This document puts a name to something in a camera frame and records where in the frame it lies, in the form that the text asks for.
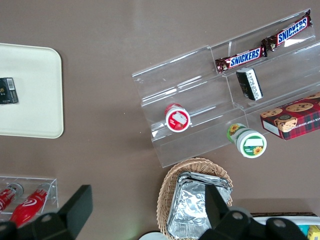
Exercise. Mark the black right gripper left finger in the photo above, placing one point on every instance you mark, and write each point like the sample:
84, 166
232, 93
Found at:
75, 207

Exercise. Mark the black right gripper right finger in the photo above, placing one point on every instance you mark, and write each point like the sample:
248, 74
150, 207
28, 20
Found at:
215, 207

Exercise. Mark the foil-wrapped sandwich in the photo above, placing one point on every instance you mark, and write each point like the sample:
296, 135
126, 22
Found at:
190, 207
200, 177

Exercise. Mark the woven wicker basket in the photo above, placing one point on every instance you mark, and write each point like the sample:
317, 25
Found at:
167, 190

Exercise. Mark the cream plastic tray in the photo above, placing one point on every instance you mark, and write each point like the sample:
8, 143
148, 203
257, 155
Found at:
35, 100

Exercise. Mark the clear acrylic bottle holder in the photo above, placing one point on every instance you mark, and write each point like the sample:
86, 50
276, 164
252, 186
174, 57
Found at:
51, 190

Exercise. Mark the red cola bottle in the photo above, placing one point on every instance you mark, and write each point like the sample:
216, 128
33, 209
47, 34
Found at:
27, 206
7, 196

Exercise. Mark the white round object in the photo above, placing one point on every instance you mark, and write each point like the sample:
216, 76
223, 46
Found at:
152, 237

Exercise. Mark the green sunflower yogurt cup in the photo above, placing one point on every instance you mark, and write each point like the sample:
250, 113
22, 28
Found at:
251, 145

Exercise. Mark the white bin with dark rim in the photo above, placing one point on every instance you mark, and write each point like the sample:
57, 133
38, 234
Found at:
300, 218

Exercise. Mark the teal snack packet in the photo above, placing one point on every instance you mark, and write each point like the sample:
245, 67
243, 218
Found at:
303, 228

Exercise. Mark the red strawberry yogurt cup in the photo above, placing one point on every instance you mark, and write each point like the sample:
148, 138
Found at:
178, 120

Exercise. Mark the yellow snack packet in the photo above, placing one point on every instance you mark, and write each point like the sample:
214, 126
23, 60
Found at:
315, 232

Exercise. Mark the clear acrylic tiered display stand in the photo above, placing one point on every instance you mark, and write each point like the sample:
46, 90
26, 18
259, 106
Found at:
200, 100

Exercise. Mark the red tartan cookie box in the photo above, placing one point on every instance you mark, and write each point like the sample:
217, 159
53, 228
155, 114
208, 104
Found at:
295, 120

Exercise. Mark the black box with white side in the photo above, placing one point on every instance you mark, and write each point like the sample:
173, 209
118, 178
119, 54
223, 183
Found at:
250, 85

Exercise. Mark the black box with barcode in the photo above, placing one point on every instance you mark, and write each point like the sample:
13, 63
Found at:
8, 91

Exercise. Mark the Snickers chocolate bar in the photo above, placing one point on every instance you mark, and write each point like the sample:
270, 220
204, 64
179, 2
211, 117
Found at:
291, 31
243, 58

